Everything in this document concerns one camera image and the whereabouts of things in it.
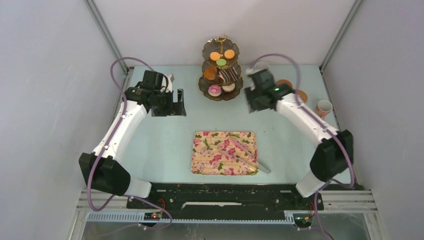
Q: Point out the pink handled tongs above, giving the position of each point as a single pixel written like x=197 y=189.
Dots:
x=250 y=160

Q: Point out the brown round coaster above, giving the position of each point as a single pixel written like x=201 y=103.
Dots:
x=303 y=95
x=284 y=81

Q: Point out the pink mug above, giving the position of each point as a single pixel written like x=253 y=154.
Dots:
x=261 y=65
x=323 y=108

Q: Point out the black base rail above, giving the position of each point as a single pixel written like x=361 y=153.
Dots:
x=231 y=202

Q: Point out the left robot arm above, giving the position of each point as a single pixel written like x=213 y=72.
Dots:
x=103 y=169

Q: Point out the green macaron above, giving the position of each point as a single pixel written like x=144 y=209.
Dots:
x=221 y=62

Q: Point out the brown croissant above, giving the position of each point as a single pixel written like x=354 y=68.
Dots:
x=210 y=73

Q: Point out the pink frosted donut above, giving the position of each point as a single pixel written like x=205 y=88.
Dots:
x=214 y=90

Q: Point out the orange round biscuit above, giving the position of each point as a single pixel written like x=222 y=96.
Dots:
x=229 y=54
x=214 y=56

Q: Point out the three-tier dark cake stand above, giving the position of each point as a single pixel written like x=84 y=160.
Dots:
x=220 y=44

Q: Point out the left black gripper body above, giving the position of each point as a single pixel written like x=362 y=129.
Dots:
x=165 y=106

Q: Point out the chocolate layered cake slice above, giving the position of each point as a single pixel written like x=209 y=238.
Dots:
x=228 y=76

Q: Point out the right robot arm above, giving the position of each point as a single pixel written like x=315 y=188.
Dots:
x=333 y=148

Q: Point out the white donut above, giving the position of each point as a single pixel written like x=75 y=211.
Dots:
x=228 y=88

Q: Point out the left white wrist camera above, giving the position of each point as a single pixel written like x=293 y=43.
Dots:
x=168 y=82

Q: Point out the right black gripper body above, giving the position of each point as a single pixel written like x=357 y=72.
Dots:
x=254 y=100

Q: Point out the orange round biscuit bottom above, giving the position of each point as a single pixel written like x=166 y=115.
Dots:
x=214 y=56

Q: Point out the floral serving tray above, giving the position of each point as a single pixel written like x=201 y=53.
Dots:
x=207 y=159

